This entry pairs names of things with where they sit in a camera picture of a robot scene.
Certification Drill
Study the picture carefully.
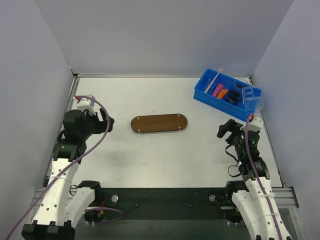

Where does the clear textured toothbrush holder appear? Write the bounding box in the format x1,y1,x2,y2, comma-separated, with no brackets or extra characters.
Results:
242,86,264,112

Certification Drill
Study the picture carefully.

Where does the dark glass cup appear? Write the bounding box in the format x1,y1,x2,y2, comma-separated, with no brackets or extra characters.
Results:
226,89,242,106
233,78,249,93

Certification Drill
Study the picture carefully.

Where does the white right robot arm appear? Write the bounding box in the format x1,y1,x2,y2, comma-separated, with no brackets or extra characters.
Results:
217,115,292,240

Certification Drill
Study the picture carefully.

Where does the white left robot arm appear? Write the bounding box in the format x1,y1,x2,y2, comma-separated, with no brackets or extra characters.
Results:
21,107,114,240

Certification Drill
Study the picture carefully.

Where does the brown oval wooden tray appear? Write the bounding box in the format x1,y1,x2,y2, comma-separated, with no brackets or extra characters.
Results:
130,113,188,134

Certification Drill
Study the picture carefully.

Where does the orange toothpaste tube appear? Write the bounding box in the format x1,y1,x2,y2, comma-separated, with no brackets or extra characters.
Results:
216,88,228,100

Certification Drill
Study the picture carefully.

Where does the magenta toothpaste tube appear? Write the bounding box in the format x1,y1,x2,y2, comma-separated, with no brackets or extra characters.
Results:
211,82,225,97

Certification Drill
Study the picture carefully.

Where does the pink toothbrush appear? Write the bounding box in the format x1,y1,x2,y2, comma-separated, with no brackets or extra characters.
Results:
204,68,223,94

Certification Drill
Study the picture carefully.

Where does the blue plastic bin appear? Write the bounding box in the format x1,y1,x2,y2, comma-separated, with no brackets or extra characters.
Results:
193,68,254,121

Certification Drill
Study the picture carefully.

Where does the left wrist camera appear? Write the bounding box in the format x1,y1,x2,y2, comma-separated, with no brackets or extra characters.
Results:
73,94,96,116

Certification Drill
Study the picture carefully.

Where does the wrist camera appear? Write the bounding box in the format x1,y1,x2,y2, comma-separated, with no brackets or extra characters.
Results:
73,94,96,116
248,115,264,132

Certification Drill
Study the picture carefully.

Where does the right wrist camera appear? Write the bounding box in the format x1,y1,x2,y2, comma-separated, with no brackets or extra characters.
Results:
248,115,264,132

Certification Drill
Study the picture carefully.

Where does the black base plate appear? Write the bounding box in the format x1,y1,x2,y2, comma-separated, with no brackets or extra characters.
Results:
84,187,243,223

